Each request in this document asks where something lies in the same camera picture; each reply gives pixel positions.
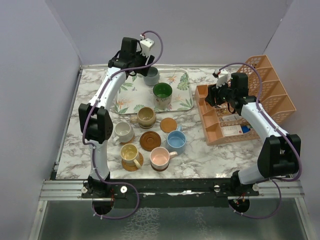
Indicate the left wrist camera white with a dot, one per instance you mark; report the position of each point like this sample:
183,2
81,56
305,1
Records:
146,45

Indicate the light blue mug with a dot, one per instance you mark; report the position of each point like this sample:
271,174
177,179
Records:
176,141

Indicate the green floral mug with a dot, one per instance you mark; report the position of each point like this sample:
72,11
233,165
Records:
162,95

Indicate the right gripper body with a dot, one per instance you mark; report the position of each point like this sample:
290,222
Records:
221,95

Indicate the light wood coaster right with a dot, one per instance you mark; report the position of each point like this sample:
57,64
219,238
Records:
168,125

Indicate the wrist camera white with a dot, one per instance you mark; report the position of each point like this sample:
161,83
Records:
222,77
146,45

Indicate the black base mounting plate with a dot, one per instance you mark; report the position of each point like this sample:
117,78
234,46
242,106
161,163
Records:
168,192

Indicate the white cream mug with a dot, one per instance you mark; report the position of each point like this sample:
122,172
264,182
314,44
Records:
123,132

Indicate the tan brown mug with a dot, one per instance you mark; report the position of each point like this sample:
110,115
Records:
145,118

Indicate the aluminium rail frame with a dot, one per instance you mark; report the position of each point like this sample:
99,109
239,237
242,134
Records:
278,213

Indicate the stapler box in organizer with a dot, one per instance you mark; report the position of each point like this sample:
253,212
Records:
233,125

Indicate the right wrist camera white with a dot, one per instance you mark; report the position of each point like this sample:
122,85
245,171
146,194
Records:
222,77

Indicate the dark walnut coaster front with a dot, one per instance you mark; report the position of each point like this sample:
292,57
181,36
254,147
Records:
159,169

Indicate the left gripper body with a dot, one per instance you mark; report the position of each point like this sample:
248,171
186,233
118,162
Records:
139,58

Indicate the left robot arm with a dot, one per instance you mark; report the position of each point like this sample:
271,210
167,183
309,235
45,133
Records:
95,122

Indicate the yellow mug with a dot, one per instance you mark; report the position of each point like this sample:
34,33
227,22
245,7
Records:
130,155

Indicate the large brown wood coaster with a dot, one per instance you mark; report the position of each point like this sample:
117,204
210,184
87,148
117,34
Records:
150,140

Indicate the grey blue mug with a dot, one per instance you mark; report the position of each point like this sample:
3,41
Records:
152,78

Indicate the woven rattan coaster front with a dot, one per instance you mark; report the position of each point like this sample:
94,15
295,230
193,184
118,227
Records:
133,168

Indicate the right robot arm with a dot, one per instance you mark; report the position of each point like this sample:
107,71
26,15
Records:
280,153

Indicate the pink mug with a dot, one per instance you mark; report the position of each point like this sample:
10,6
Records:
160,157

